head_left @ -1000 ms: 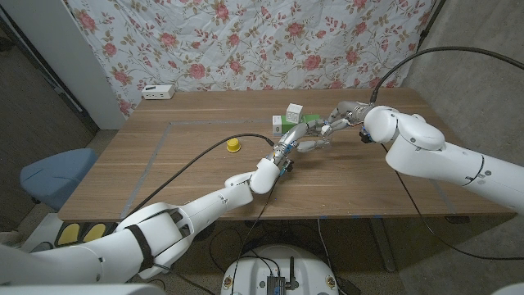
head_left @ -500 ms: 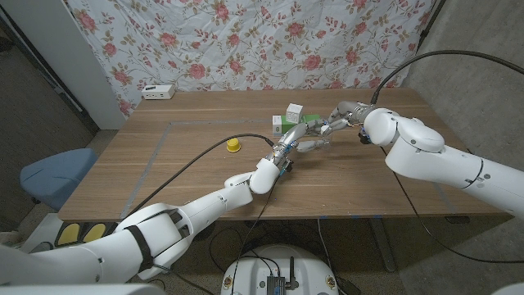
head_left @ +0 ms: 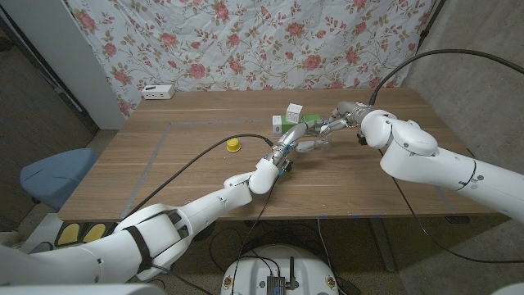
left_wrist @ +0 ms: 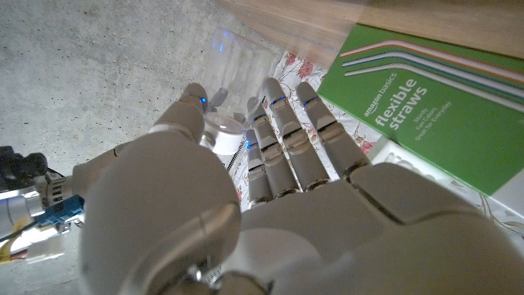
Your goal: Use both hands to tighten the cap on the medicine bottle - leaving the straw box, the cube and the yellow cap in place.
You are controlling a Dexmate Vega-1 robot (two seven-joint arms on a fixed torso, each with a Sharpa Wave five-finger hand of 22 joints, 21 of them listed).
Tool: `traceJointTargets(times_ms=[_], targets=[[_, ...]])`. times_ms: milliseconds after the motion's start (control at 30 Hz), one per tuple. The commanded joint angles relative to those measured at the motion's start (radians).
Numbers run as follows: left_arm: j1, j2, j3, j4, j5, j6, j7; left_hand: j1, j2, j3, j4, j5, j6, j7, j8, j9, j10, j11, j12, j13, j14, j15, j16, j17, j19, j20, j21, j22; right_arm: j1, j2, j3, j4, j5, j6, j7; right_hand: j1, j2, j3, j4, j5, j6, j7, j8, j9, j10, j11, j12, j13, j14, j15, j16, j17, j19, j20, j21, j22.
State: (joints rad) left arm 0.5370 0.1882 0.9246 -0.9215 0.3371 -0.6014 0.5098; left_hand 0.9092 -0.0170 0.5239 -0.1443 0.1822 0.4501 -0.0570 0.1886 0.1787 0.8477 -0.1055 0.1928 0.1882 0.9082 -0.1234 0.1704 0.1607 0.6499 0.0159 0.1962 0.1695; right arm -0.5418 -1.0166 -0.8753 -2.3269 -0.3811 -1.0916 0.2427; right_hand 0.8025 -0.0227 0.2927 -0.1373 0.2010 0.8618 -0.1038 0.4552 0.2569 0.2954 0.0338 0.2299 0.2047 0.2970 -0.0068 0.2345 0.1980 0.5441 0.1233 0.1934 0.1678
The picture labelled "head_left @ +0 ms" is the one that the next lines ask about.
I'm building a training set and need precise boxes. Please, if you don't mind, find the white robot torso base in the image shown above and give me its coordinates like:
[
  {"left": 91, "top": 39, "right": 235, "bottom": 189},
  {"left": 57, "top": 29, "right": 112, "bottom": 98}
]
[{"left": 220, "top": 244, "right": 340, "bottom": 295}]

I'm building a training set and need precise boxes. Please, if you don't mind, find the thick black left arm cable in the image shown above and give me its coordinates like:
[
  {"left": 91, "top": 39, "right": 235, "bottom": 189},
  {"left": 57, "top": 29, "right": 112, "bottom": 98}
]
[{"left": 124, "top": 134, "right": 274, "bottom": 218}]

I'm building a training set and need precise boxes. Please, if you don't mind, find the thin black left wrist cable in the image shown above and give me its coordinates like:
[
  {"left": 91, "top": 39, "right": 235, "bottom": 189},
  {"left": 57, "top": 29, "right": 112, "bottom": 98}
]
[{"left": 231, "top": 175, "right": 282, "bottom": 295}]

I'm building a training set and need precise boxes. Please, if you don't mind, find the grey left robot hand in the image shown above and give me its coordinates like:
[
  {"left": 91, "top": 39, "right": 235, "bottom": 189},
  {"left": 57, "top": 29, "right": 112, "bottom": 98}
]
[{"left": 264, "top": 118, "right": 331, "bottom": 165}]

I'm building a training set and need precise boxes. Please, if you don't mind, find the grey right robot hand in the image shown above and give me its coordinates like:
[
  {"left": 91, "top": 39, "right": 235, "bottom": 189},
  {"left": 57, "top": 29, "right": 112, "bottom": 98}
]
[{"left": 318, "top": 101, "right": 373, "bottom": 137}]

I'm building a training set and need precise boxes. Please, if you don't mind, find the white cube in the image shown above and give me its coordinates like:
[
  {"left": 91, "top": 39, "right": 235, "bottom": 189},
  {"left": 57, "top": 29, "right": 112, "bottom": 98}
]
[{"left": 285, "top": 102, "right": 305, "bottom": 125}]

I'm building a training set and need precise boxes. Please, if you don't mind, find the yellow black foot pedal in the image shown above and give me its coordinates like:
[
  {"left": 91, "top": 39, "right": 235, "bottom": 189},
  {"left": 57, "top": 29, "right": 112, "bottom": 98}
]
[
  {"left": 81, "top": 222, "right": 108, "bottom": 245},
  {"left": 54, "top": 222, "right": 81, "bottom": 247}
]

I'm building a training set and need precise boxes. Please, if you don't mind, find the grey table leg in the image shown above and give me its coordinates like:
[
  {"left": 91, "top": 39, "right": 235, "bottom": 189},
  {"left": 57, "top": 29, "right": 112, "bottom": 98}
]
[{"left": 368, "top": 216, "right": 397, "bottom": 274}]

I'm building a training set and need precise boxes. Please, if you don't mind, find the white board panel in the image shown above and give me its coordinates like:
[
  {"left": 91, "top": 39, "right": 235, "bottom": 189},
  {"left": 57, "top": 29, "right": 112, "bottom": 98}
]
[{"left": 0, "top": 0, "right": 127, "bottom": 131}]

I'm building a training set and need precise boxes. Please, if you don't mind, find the grey slipper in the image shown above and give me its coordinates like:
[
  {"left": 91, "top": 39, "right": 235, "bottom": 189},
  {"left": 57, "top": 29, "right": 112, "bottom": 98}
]
[{"left": 28, "top": 241, "right": 54, "bottom": 255}]

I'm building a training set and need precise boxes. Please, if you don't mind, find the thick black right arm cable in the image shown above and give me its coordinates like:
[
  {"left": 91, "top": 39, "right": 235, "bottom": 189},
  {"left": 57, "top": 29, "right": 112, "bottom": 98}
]
[{"left": 368, "top": 48, "right": 524, "bottom": 107}]

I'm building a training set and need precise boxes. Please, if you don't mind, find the black electronics box with antenna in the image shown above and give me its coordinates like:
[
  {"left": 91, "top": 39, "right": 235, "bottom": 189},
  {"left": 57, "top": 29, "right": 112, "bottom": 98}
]
[{"left": 266, "top": 256, "right": 299, "bottom": 295}]

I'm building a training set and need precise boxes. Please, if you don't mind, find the blue padded stool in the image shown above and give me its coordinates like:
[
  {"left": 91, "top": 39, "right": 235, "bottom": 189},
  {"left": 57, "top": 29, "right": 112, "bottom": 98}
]
[{"left": 19, "top": 147, "right": 98, "bottom": 211}]

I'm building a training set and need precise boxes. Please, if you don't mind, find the white power strip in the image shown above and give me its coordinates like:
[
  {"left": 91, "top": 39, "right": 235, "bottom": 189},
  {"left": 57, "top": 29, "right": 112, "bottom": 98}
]
[{"left": 141, "top": 84, "right": 176, "bottom": 101}]

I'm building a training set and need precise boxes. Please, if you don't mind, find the clear white-capped medicine bottle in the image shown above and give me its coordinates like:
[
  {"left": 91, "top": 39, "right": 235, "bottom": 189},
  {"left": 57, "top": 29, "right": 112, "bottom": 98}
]
[{"left": 317, "top": 125, "right": 332, "bottom": 149}]

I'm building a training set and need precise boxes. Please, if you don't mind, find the green flexible straws box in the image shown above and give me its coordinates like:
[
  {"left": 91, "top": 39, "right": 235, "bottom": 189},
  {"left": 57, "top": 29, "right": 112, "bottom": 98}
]
[{"left": 272, "top": 113, "right": 323, "bottom": 138}]

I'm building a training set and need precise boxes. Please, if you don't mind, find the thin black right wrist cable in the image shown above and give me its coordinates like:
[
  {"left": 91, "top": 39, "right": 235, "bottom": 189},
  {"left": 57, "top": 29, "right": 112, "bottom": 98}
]
[{"left": 378, "top": 149, "right": 524, "bottom": 264}]

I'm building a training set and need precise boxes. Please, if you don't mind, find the floral backdrop cloth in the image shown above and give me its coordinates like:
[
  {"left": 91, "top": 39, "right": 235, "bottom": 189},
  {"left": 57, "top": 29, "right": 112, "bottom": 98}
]
[{"left": 65, "top": 0, "right": 437, "bottom": 118}]

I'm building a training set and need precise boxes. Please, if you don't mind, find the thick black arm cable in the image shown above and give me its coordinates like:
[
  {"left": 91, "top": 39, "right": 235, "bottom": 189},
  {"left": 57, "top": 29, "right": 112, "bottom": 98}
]
[
  {"left": 124, "top": 134, "right": 274, "bottom": 218},
  {"left": 368, "top": 48, "right": 524, "bottom": 107}
]

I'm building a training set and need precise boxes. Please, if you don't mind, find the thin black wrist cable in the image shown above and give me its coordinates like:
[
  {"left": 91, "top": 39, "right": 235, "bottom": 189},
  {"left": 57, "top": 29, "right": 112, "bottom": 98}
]
[
  {"left": 378, "top": 149, "right": 524, "bottom": 264},
  {"left": 231, "top": 175, "right": 282, "bottom": 295}
]

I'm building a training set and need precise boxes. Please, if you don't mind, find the black backdrop stand pole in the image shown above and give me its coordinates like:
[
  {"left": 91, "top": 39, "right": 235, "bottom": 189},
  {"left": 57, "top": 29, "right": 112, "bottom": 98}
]
[{"left": 417, "top": 0, "right": 447, "bottom": 40}]

